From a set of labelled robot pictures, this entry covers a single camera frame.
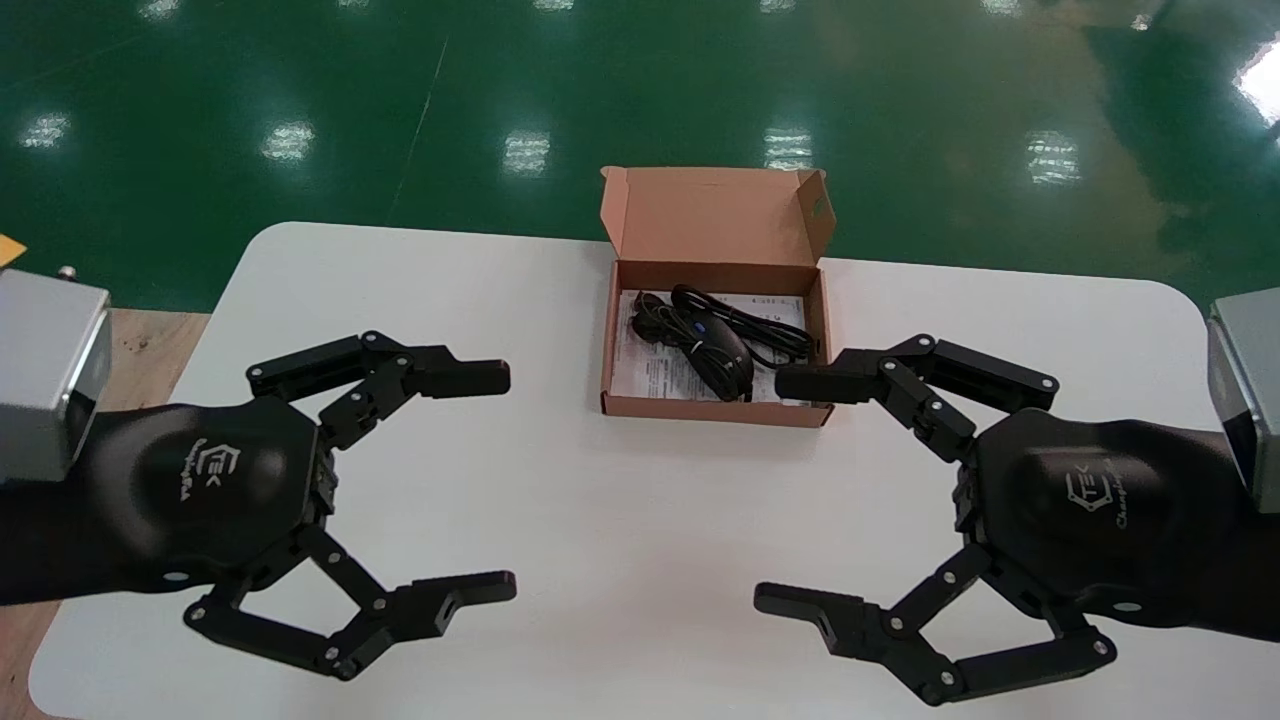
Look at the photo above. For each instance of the yellow paper piece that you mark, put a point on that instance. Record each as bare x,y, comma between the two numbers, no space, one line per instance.
10,250

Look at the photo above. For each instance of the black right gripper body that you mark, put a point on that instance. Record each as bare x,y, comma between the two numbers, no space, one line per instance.
1100,510

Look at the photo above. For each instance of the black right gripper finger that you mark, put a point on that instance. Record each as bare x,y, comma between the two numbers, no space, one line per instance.
880,375
850,620

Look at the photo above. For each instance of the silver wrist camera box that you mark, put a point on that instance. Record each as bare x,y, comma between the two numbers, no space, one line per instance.
45,370
1250,400

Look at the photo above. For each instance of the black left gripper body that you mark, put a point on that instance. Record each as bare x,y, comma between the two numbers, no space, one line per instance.
200,490

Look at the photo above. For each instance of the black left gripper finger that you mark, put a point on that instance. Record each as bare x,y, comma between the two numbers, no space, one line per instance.
420,605
390,365

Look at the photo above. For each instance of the brown cardboard storage box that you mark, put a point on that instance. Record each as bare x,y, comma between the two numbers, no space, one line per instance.
710,215

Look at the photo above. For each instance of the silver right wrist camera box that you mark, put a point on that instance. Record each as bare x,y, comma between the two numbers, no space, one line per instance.
1250,400

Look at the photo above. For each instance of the white printed instruction sheet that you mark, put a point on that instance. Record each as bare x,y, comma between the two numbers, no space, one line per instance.
650,380

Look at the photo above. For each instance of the wooden plywood board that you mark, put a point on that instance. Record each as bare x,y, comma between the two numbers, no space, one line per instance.
150,350

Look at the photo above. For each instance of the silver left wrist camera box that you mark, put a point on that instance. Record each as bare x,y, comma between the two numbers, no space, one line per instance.
45,370

